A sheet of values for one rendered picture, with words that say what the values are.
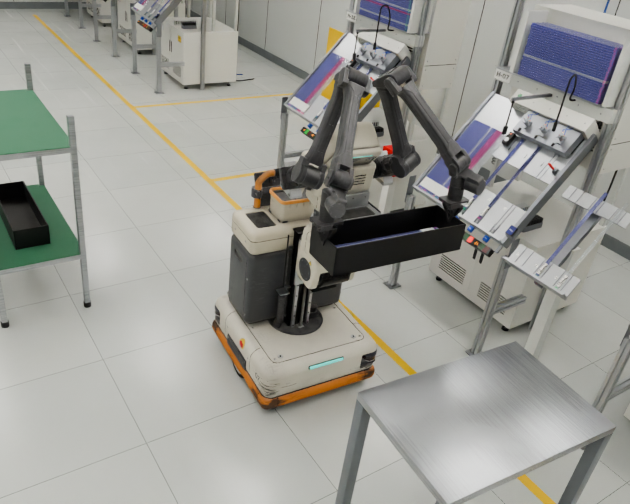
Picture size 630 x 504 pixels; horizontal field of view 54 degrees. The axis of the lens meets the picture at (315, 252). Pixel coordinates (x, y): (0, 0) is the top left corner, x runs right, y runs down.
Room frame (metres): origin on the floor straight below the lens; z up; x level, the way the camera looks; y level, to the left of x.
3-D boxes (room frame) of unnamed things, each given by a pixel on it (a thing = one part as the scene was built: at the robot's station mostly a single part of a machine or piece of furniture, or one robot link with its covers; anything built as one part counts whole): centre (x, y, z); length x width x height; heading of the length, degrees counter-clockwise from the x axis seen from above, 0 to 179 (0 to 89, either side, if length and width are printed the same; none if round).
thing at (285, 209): (2.59, 0.12, 0.87); 0.23 x 0.15 x 0.11; 123
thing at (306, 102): (4.44, -0.21, 0.66); 1.01 x 0.73 x 1.31; 127
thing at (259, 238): (2.57, 0.11, 0.59); 0.55 x 0.34 x 0.83; 123
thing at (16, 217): (2.92, 1.64, 0.41); 0.57 x 0.17 x 0.11; 37
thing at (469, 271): (3.41, -1.23, 0.31); 0.70 x 0.65 x 0.62; 37
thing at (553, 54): (3.29, -1.17, 1.52); 0.51 x 0.13 x 0.27; 37
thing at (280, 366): (2.49, 0.06, 0.16); 0.67 x 0.64 x 0.25; 33
